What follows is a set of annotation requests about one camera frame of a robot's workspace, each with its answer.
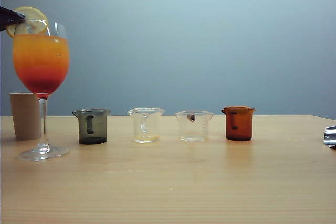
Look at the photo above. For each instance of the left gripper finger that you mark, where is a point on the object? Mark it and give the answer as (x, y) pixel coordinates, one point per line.
(5, 26)
(10, 15)

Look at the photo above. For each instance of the yellow lemon slice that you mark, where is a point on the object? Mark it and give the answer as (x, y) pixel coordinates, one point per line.
(31, 14)

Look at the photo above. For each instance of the wine glass with orange drink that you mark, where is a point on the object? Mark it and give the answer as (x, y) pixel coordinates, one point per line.
(40, 58)

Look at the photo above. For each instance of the beige paper cup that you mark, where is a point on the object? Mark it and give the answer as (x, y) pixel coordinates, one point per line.
(23, 119)

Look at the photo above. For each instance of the smoky grey glass beaker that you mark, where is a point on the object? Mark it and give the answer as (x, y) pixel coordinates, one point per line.
(98, 127)

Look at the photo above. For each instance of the clear beaker with yellow residue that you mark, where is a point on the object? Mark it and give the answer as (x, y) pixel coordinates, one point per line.
(151, 127)

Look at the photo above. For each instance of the clear graduated glass beaker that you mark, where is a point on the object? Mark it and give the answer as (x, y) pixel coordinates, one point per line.
(194, 129)

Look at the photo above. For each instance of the amber glass beaker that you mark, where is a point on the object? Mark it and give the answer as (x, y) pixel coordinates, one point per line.
(242, 125)

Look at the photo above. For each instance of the shiny metal object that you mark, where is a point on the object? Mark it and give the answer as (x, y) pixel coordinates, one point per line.
(330, 136)

